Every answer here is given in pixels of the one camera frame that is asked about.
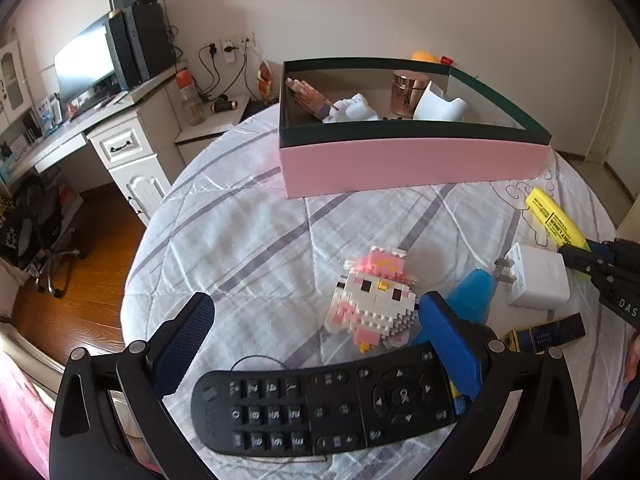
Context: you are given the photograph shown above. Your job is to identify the yellow highlighter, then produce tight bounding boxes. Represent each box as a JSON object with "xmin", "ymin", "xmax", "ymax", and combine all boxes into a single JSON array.
[{"xmin": 525, "ymin": 186, "xmax": 591, "ymax": 281}]

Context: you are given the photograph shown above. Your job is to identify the black power cables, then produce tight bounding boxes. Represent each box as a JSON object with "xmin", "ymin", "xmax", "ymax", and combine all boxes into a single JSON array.
[{"xmin": 197, "ymin": 42, "xmax": 251, "ymax": 103}]

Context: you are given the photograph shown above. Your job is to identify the small torso figurine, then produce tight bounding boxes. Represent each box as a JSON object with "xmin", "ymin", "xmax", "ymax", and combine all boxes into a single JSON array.
[{"xmin": 256, "ymin": 60, "xmax": 276, "ymax": 106}]

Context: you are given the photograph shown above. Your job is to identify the blue white box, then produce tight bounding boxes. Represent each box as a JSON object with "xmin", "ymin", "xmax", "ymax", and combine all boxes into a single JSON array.
[{"xmin": 37, "ymin": 95, "xmax": 63, "ymax": 133}]

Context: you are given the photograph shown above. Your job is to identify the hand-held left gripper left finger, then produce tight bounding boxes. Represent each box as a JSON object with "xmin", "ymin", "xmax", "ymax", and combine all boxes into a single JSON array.
[{"xmin": 49, "ymin": 291, "xmax": 217, "ymax": 480}]

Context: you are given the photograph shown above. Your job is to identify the white door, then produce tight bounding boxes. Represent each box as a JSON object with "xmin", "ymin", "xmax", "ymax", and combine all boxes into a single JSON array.
[{"xmin": 585, "ymin": 35, "xmax": 640, "ymax": 171}]

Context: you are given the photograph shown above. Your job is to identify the thin black cord loop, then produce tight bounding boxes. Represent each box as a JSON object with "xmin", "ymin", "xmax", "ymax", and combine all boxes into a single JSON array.
[{"xmin": 232, "ymin": 355, "xmax": 296, "ymax": 376}]

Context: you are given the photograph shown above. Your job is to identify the white pink brick cat figure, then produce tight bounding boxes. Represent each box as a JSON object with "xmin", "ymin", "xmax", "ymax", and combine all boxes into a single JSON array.
[{"xmin": 327, "ymin": 246, "xmax": 419, "ymax": 354}]

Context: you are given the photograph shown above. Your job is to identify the pink box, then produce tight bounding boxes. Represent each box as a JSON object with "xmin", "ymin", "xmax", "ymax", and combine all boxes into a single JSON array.
[{"xmin": 277, "ymin": 57, "xmax": 553, "ymax": 201}]

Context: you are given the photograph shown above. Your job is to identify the low black-top cabinet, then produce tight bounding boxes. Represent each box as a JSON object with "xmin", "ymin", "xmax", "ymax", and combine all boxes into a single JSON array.
[{"xmin": 175, "ymin": 92, "xmax": 281, "ymax": 148}]

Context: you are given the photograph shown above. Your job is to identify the white desk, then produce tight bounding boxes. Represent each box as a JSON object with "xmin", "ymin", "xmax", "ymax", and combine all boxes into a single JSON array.
[{"xmin": 0, "ymin": 60, "xmax": 188, "ymax": 196}]

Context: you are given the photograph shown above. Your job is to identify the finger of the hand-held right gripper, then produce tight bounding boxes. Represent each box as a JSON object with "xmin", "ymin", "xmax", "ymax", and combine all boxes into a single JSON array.
[
  {"xmin": 559, "ymin": 249, "xmax": 640, "ymax": 286},
  {"xmin": 586, "ymin": 240, "xmax": 640, "ymax": 257}
]

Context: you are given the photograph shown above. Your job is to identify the light blue plastic piece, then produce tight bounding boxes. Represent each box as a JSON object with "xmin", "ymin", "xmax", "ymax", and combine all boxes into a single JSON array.
[{"xmin": 442, "ymin": 268, "xmax": 499, "ymax": 333}]

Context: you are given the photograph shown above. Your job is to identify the rose gold jar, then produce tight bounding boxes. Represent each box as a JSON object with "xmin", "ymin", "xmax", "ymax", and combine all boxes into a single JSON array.
[{"xmin": 390, "ymin": 70, "xmax": 432, "ymax": 117}]

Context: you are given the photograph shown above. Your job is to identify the bottle with orange cap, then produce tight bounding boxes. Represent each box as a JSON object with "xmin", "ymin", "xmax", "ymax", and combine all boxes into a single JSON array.
[{"xmin": 175, "ymin": 69, "xmax": 206, "ymax": 126}]

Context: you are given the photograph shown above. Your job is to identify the black computer monitor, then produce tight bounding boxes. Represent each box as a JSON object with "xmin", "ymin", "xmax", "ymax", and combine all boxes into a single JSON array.
[{"xmin": 54, "ymin": 15, "xmax": 121, "ymax": 106}]

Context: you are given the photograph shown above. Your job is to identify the white charger plug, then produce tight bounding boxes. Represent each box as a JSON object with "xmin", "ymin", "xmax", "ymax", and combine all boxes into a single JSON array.
[{"xmin": 494, "ymin": 241, "xmax": 572, "ymax": 309}]

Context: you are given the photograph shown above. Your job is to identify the black office chair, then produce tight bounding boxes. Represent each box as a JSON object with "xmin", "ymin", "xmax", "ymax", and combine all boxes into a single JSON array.
[{"xmin": 27, "ymin": 180, "xmax": 88, "ymax": 301}]

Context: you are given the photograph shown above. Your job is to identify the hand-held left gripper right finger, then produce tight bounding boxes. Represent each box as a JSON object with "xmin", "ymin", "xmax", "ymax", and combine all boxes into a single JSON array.
[{"xmin": 419, "ymin": 290, "xmax": 586, "ymax": 480}]

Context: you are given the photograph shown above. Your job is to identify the white cup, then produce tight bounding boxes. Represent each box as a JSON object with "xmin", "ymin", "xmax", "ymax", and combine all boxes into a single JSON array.
[{"xmin": 412, "ymin": 81, "xmax": 471, "ymax": 122}]

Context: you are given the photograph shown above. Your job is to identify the black remote control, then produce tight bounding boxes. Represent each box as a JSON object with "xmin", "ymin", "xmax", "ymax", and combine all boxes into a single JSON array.
[{"xmin": 191, "ymin": 341, "xmax": 473, "ymax": 458}]

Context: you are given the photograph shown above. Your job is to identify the white drawer pedestal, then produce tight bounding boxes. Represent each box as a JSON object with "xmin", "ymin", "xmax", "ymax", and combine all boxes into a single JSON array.
[{"xmin": 86, "ymin": 105, "xmax": 186, "ymax": 226}]

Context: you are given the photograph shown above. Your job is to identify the white glass-door cabinet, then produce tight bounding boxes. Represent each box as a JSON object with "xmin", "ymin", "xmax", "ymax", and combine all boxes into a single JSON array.
[{"xmin": 0, "ymin": 40, "xmax": 31, "ymax": 131}]

